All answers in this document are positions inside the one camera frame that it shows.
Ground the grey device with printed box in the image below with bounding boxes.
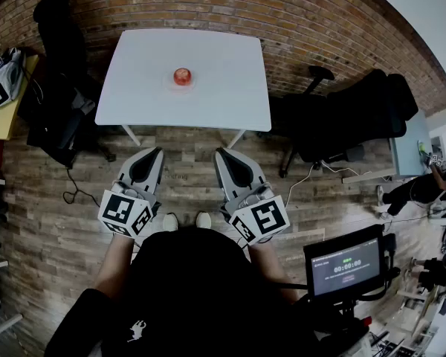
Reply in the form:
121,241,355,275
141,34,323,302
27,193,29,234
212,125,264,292
0,47,25,112

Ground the person's black clothing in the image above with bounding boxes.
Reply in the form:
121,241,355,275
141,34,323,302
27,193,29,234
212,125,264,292
44,227,320,357

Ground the white metal rack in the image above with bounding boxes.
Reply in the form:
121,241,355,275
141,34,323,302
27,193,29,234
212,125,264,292
0,258,23,340

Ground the black chair with dark jacket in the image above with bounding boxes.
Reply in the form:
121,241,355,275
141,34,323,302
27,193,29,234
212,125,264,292
16,0,116,169

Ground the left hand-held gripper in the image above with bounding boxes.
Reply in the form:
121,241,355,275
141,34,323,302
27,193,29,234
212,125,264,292
97,147,164,239

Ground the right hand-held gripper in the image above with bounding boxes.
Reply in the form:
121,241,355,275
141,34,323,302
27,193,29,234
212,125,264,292
214,147,291,245

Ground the white table leg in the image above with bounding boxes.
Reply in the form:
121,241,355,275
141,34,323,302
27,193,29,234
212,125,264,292
226,129,246,150
121,124,140,147

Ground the person's right forearm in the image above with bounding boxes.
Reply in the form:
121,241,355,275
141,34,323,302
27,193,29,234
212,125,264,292
247,242,300,304

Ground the black camera rig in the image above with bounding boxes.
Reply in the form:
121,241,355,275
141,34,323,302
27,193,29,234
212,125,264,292
408,251,446,293

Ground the black floor cable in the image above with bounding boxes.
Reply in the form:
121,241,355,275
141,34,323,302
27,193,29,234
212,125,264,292
62,165,101,208

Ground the white floor cable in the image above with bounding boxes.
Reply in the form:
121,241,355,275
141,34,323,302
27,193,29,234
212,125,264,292
285,161,372,208

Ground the black monitor screen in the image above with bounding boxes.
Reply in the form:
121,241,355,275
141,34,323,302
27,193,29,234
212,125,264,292
303,224,386,299

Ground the black office chair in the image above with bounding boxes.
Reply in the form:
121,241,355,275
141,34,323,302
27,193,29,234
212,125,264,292
271,65,419,178

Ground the person's left forearm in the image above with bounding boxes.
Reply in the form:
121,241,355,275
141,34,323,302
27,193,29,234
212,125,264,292
94,232,137,300

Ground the grey-blue desk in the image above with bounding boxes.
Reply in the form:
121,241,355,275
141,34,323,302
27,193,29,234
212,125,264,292
389,109,434,180

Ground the red apple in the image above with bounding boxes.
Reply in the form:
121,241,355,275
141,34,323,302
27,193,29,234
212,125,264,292
173,67,193,87

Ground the white plate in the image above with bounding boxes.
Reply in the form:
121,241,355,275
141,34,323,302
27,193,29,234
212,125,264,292
162,68,198,94

